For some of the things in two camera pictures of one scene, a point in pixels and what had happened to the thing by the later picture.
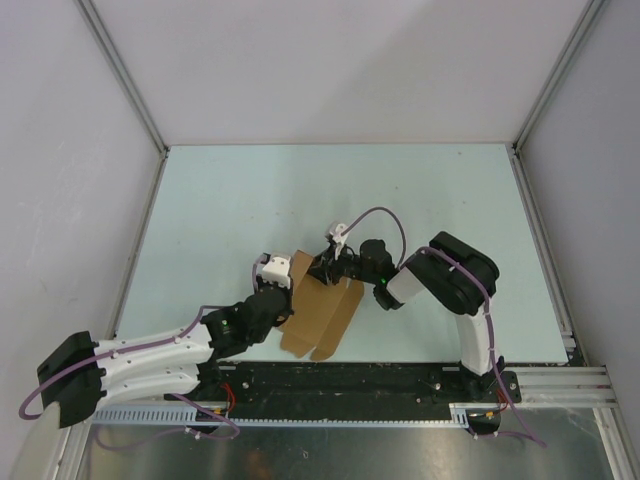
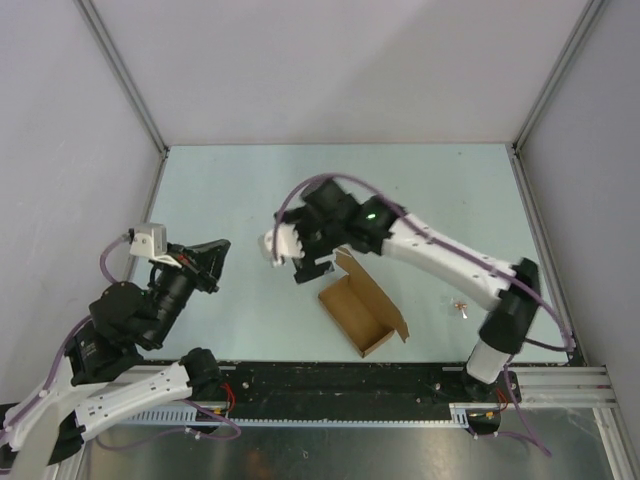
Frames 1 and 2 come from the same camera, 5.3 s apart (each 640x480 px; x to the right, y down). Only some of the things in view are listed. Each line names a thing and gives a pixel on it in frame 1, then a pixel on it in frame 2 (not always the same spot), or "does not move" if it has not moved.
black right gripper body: (347, 265) -> (315, 235)
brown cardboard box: (321, 312) -> (362, 313)
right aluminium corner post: (586, 20) does not move
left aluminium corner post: (94, 21) does not move
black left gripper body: (287, 306) -> (174, 289)
